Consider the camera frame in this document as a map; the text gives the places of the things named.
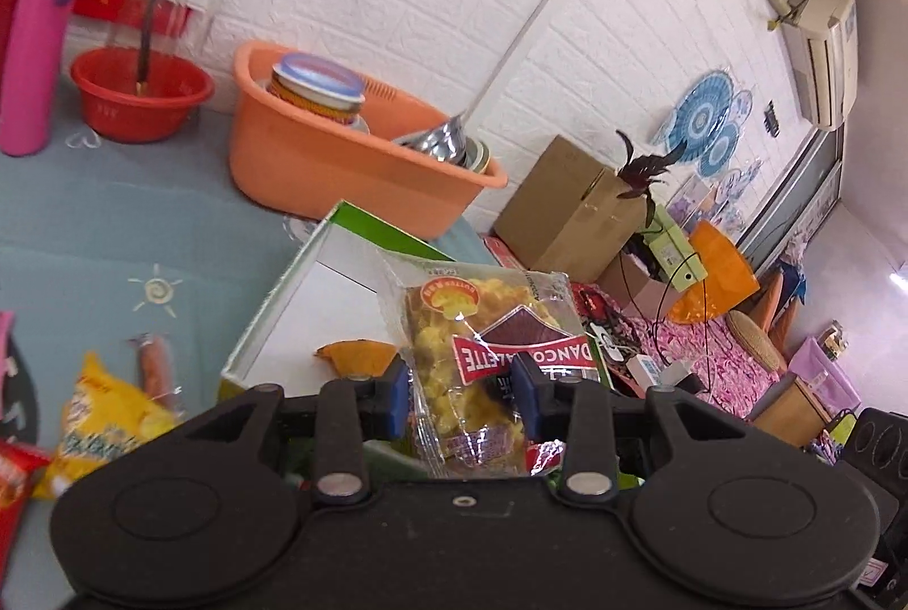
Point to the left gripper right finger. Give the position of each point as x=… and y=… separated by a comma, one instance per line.
x=600, y=432

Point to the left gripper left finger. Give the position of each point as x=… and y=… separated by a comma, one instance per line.
x=343, y=415

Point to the orange snack packet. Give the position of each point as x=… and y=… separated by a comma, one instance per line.
x=358, y=358

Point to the small red candy packet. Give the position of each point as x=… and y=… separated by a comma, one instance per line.
x=542, y=459

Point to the Danco Galette cookie bag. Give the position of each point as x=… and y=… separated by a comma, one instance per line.
x=461, y=338

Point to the sausage snack stick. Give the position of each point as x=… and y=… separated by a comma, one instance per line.
x=156, y=371

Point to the yellow chips bag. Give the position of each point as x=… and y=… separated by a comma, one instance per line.
x=104, y=419

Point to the red Vidal snack bag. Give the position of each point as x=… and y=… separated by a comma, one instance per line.
x=19, y=465

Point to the pink nut snack bag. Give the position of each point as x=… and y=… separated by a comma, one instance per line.
x=6, y=321

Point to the white power strip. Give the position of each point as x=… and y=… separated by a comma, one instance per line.
x=628, y=369

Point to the green cardboard box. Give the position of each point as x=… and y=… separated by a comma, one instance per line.
x=345, y=283

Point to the light green small box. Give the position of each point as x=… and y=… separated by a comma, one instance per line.
x=673, y=252

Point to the orange bag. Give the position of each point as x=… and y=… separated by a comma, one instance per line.
x=730, y=279

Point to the brown cardboard box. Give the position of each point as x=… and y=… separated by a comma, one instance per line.
x=571, y=214

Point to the orange plastic basin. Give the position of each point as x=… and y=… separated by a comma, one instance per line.
x=297, y=162

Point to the dark purple plant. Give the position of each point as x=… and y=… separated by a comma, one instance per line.
x=640, y=172

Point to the blue lidded tin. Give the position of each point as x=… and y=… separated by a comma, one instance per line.
x=319, y=86

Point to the red plastic basket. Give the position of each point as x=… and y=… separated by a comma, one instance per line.
x=119, y=106

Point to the clear glass pitcher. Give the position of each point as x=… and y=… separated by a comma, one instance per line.
x=177, y=27

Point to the white air conditioner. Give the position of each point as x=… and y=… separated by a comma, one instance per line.
x=823, y=49

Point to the pink thermos bottle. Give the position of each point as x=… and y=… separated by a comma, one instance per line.
x=30, y=73

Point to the blue decorative wall plates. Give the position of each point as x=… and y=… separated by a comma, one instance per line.
x=710, y=120

